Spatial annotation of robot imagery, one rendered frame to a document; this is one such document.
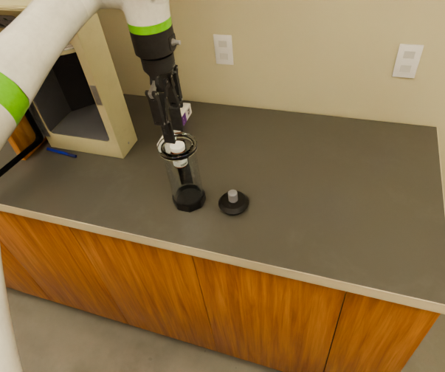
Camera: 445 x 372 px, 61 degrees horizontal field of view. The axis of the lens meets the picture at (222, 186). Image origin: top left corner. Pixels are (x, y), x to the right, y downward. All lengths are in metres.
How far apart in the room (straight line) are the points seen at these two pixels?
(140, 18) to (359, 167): 0.81
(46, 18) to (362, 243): 0.89
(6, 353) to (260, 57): 1.24
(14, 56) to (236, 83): 0.98
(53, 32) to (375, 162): 0.99
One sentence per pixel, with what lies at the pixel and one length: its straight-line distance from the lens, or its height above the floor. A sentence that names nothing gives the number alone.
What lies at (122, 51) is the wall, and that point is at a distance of 1.70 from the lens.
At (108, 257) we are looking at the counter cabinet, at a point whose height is 0.70.
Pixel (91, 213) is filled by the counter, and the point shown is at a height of 0.94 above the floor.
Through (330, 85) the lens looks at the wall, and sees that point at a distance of 1.47.
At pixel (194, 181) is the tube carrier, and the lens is 1.08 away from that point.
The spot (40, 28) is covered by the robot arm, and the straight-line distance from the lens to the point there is 0.77.
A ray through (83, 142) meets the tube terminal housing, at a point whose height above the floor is 0.99.
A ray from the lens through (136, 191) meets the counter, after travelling 1.26.
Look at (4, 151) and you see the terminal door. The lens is 1.46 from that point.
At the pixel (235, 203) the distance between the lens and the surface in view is 1.10.
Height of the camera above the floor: 1.80
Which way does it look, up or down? 45 degrees down
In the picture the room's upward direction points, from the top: 8 degrees counter-clockwise
